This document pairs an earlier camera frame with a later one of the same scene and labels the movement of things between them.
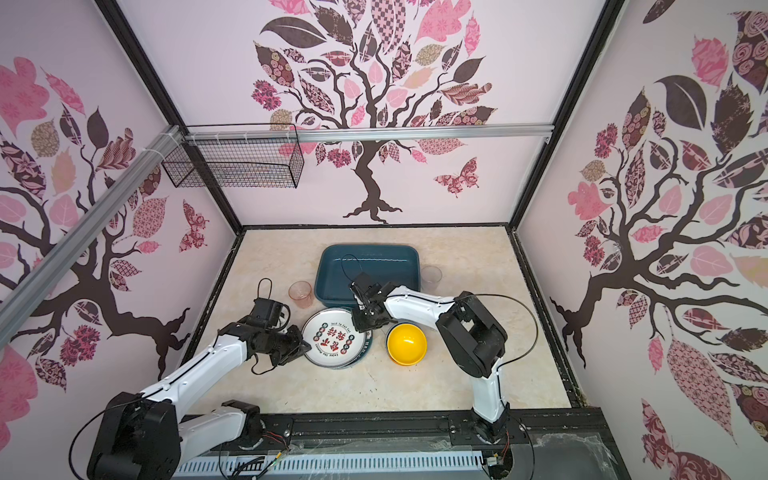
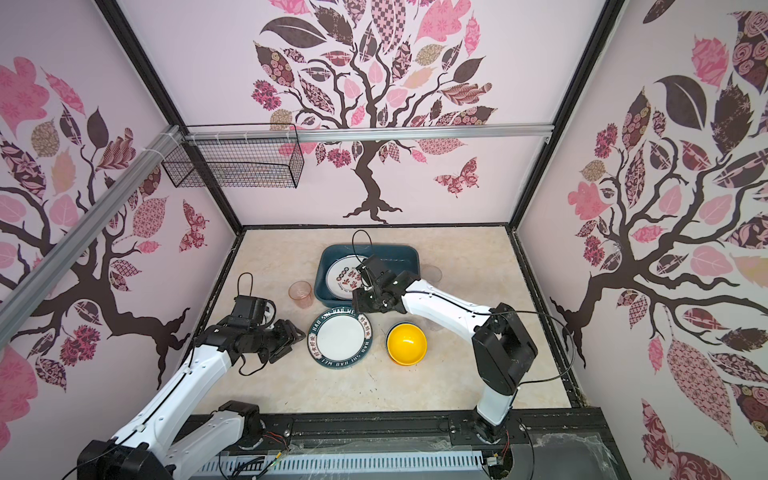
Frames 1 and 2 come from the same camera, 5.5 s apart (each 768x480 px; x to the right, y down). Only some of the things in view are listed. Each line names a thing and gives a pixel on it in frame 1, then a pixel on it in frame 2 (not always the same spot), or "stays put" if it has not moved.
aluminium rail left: (23, 296) stays put
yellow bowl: (406, 344) stays put
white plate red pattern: (334, 338) to (342, 275)
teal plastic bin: (389, 264) stays put
